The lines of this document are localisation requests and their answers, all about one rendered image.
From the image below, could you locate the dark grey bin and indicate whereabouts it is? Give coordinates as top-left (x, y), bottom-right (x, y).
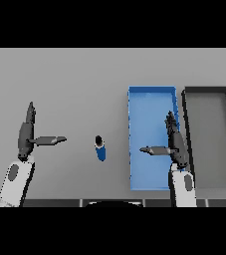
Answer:
top-left (181, 86), bottom-right (226, 191)

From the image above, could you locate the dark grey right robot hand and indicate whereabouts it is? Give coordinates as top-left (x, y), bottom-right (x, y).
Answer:
top-left (138, 111), bottom-right (190, 169)

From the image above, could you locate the blue bin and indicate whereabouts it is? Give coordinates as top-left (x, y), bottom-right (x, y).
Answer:
top-left (127, 86), bottom-right (185, 191)

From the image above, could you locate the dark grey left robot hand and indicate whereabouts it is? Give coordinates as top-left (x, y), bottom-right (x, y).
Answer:
top-left (17, 101), bottom-right (68, 163)

